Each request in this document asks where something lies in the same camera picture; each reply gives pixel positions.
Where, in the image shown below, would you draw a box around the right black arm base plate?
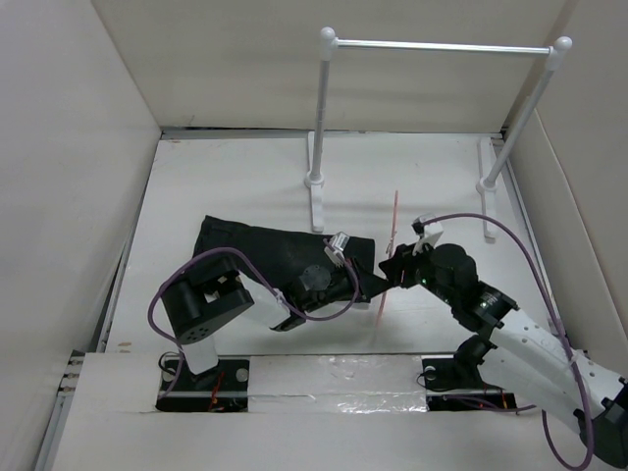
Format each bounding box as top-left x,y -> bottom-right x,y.
416,357 -> 518,412

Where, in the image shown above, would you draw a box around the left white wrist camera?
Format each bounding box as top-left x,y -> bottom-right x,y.
323,232 -> 350,267

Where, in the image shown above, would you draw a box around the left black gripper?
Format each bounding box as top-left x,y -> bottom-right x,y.
302,256 -> 391,313

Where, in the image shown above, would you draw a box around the white and silver clothes rack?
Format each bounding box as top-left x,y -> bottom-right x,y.
304,26 -> 573,239

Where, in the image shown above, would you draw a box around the pink clothes hanger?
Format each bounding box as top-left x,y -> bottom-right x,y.
375,190 -> 398,328

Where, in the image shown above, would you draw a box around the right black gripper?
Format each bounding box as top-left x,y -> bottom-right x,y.
378,235 -> 457,306

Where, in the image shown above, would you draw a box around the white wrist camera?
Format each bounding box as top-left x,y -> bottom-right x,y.
323,232 -> 350,267
412,213 -> 444,255

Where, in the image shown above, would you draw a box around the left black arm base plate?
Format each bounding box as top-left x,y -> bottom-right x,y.
155,358 -> 250,413

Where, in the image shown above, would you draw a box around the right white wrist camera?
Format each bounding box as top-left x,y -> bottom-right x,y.
412,213 -> 444,255

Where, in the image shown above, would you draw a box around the silver foil covered panel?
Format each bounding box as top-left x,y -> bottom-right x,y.
247,354 -> 428,414

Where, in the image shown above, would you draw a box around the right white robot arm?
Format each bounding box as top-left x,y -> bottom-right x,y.
380,243 -> 627,469

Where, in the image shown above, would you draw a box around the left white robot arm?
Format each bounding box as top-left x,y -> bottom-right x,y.
148,255 -> 363,390

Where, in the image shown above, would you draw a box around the black trousers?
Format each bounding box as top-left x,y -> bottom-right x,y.
193,216 -> 389,302

